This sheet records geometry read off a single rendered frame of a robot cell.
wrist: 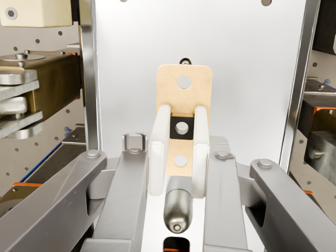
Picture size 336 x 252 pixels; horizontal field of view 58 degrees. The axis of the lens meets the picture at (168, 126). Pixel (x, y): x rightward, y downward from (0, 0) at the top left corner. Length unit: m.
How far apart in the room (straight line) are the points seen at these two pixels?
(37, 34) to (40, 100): 0.38
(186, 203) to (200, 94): 0.15
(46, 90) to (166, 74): 0.14
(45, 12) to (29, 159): 0.53
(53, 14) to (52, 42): 0.38
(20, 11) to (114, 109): 0.13
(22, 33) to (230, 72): 0.48
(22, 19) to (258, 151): 0.25
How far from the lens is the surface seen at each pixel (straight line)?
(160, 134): 0.15
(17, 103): 0.28
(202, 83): 0.21
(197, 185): 0.15
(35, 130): 0.28
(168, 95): 0.21
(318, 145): 0.35
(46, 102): 0.31
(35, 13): 0.26
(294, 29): 0.31
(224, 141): 0.17
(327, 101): 0.49
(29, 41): 0.68
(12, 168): 0.79
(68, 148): 0.57
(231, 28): 0.30
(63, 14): 0.29
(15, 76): 0.27
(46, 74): 0.31
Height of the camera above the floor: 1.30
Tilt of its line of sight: 70 degrees down
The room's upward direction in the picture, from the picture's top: 168 degrees counter-clockwise
